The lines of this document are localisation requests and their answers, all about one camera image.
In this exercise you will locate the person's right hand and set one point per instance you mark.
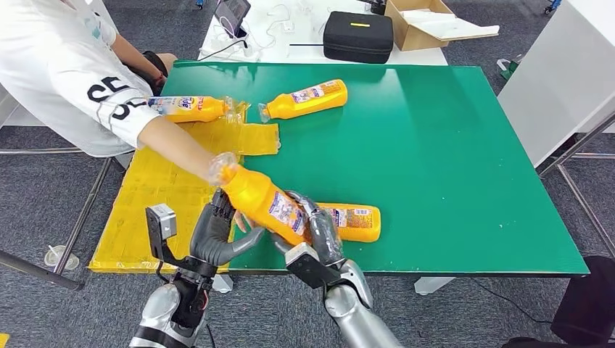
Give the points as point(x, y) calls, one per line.
point(242, 223)

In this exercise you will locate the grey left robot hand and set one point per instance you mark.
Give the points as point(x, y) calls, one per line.
point(214, 240)

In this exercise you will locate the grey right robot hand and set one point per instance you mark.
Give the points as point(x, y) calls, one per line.
point(326, 235)

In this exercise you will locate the person's left hand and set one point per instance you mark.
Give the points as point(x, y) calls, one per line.
point(169, 65)

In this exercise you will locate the orange detergent bottle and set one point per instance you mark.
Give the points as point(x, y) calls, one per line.
point(254, 197)
point(307, 98)
point(192, 109)
point(358, 223)

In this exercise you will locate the person's right forearm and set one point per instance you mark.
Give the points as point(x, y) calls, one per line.
point(178, 151)

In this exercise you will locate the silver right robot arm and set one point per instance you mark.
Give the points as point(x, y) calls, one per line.
point(355, 317)

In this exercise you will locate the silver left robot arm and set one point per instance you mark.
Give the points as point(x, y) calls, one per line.
point(158, 307)

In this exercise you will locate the person's left forearm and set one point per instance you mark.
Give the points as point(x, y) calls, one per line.
point(132, 53)

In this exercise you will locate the white table foot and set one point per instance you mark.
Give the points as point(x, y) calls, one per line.
point(225, 284)
point(432, 286)

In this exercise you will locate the blue caster wheel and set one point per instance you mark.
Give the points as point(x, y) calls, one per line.
point(551, 6)
point(199, 5)

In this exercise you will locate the yellow taped board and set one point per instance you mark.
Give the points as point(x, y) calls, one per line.
point(153, 192)

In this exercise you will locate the tablet on stand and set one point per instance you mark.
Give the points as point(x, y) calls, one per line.
point(233, 13)

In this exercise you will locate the person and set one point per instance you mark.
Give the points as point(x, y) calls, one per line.
point(53, 72)

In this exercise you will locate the white table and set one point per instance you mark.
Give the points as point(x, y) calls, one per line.
point(298, 53)

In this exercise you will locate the thin black rod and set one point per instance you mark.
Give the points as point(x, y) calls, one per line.
point(306, 44)

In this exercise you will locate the clear plastic cup lid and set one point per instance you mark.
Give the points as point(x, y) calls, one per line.
point(60, 259)

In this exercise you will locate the dark metal bar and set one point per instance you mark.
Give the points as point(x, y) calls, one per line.
point(38, 271)

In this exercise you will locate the black zip case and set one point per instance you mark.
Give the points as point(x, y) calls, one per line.
point(358, 42)

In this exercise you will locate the brown cardboard box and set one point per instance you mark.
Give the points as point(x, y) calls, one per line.
point(409, 36)

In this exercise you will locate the small black device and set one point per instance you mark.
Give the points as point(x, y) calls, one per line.
point(379, 6)

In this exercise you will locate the yellow floor marker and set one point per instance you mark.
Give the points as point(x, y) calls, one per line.
point(4, 341)

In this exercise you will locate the white foam sheet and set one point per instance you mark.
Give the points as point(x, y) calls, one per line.
point(448, 26)

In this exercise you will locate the green and white object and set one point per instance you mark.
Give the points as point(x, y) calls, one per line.
point(507, 72)

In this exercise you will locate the white cabinet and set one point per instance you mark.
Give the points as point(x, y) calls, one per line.
point(557, 72)

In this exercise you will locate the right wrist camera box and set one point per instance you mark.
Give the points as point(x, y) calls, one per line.
point(310, 266)

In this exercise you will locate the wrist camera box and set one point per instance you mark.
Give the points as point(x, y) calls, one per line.
point(161, 225)
point(310, 266)

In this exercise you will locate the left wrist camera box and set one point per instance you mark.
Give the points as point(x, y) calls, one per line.
point(161, 225)

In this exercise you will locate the grey metal leg frame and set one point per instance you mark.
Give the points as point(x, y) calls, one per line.
point(83, 216)
point(576, 142)

